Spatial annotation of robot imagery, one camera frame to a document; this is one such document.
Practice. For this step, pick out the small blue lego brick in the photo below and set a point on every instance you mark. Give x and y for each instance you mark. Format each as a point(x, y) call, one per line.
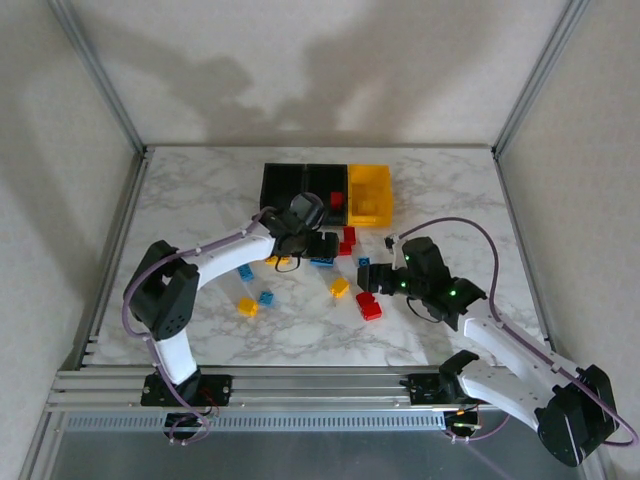
point(364, 261)

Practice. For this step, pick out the yellow lego brick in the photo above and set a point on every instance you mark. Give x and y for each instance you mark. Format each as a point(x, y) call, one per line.
point(275, 260)
point(248, 306)
point(340, 287)
point(369, 206)

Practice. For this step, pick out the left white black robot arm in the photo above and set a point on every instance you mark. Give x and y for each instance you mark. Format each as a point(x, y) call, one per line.
point(235, 252)

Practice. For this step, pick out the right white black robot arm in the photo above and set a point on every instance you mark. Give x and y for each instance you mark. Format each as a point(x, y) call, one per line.
point(500, 345)

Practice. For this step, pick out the black bin for blue bricks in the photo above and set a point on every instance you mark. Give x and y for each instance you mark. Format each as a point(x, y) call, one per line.
point(282, 180)

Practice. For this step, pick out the black bin for red bricks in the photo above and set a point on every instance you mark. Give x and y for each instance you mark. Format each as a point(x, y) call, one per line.
point(325, 180)

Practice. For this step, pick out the yellow plastic bin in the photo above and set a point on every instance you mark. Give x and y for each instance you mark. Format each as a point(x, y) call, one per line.
point(372, 175)

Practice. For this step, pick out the right base wiring connector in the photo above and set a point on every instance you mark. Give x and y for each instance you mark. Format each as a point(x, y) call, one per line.
point(462, 425)

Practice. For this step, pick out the base wiring connector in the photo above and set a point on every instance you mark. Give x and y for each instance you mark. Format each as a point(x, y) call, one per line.
point(462, 425)
point(180, 422)

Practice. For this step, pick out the left base wiring connector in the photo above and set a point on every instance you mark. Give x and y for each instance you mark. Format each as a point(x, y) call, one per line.
point(180, 422)

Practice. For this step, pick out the aluminium right side rail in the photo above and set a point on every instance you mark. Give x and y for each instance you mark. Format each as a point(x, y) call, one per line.
point(516, 200)

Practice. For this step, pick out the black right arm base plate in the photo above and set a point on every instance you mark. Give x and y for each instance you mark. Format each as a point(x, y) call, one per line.
point(425, 390)

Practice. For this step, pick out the aluminium front frame rail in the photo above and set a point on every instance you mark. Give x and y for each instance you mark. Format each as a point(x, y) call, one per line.
point(320, 390)

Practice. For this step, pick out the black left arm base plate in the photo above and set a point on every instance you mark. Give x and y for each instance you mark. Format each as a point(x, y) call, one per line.
point(220, 390)

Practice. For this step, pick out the aluminium left side rail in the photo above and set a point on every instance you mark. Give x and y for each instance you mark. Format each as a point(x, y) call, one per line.
point(125, 200)

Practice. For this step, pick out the aluminium right frame post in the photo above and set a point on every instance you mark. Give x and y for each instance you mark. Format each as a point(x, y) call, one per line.
point(537, 75)

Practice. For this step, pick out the aluminium frame post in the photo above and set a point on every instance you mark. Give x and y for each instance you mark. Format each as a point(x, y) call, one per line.
point(99, 75)
point(537, 75)

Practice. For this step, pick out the aluminium left frame post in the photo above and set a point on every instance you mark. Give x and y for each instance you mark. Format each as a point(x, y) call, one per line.
point(99, 75)

